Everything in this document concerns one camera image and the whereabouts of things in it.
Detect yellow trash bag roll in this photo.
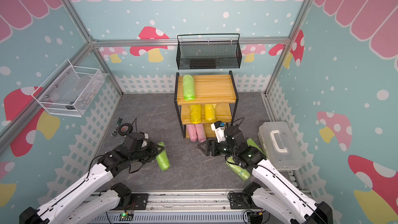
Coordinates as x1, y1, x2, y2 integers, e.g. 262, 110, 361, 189
204, 104, 217, 123
189, 104, 202, 124

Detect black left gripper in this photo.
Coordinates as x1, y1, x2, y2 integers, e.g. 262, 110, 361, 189
131, 141, 165, 165

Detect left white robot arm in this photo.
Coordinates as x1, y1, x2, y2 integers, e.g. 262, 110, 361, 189
19, 132, 165, 224

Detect green handled ratchet wrench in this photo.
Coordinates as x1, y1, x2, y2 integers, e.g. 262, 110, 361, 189
111, 117, 123, 138

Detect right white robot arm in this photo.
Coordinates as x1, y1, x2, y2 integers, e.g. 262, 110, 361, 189
198, 121, 333, 224

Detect green trash bag roll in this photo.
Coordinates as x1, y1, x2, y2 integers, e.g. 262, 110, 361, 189
182, 75, 196, 101
156, 142, 170, 171
246, 138, 264, 153

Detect green circuit board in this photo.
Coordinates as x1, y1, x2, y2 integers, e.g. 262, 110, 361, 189
118, 212, 134, 222

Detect pink trash bag roll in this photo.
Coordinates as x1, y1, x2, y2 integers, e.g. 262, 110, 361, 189
187, 124, 198, 142
195, 124, 207, 143

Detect black wire mesh basket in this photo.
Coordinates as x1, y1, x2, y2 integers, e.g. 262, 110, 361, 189
176, 33, 243, 70

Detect white wire mesh basket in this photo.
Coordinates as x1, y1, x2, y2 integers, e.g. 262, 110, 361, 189
31, 60, 107, 117

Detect black tape roll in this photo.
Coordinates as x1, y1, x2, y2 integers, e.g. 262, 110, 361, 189
118, 123, 133, 136

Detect translucent plastic storage box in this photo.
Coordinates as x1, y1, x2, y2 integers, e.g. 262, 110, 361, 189
258, 122, 304, 171

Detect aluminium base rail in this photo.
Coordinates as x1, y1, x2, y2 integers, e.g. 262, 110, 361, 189
83, 189, 312, 224

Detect wooden three-tier shelf black frame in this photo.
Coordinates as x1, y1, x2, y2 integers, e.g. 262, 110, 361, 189
174, 71, 239, 139

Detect green trash bag roll floor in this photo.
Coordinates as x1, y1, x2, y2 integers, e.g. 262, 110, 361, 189
226, 157, 251, 181

